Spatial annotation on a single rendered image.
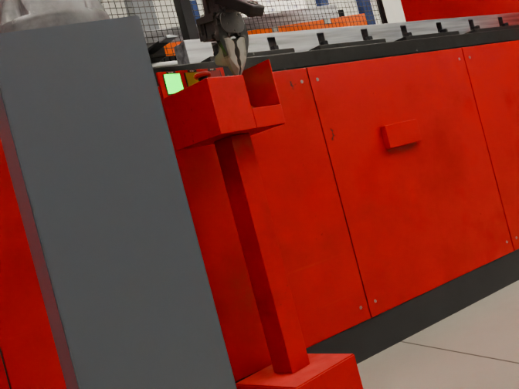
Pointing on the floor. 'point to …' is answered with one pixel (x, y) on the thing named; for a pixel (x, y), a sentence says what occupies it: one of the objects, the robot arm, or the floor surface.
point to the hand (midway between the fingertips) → (239, 71)
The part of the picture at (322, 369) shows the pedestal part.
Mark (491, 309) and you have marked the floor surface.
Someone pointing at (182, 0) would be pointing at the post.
